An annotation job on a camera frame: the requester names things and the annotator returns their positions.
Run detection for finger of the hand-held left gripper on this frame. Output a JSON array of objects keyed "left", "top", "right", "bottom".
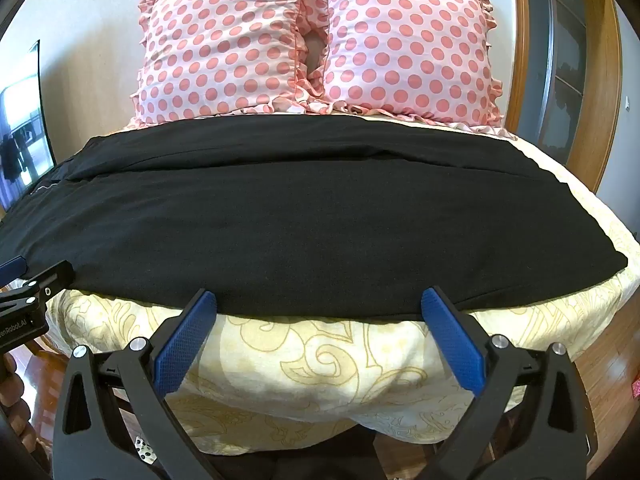
[
  {"left": 0, "top": 260, "right": 76, "bottom": 311},
  {"left": 0, "top": 256, "right": 27, "bottom": 283}
]

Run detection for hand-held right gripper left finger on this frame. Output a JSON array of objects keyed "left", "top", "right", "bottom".
[{"left": 52, "top": 288, "right": 226, "bottom": 480}]

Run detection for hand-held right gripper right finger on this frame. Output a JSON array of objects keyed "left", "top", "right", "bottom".
[{"left": 420, "top": 286, "right": 589, "bottom": 480}]

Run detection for black pants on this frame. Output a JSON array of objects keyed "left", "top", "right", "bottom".
[{"left": 0, "top": 114, "right": 629, "bottom": 322}]

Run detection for white dice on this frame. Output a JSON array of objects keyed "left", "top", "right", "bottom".
[{"left": 134, "top": 436, "right": 159, "bottom": 464}]

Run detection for yellow patterned bed sheet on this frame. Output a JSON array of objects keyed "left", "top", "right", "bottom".
[{"left": 0, "top": 110, "right": 640, "bottom": 461}]

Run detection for black monitor screen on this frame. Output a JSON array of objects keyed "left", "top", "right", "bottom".
[{"left": 0, "top": 40, "right": 56, "bottom": 211}]

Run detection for pink polka-dot pillow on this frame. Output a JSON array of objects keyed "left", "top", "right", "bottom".
[
  {"left": 302, "top": 0, "right": 516, "bottom": 138},
  {"left": 132, "top": 0, "right": 313, "bottom": 126}
]

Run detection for wooden wardrobe with glass door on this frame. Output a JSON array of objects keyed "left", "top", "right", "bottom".
[{"left": 525, "top": 0, "right": 624, "bottom": 188}]

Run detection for wooden headboard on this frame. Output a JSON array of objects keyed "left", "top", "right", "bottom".
[{"left": 417, "top": 0, "right": 532, "bottom": 128}]

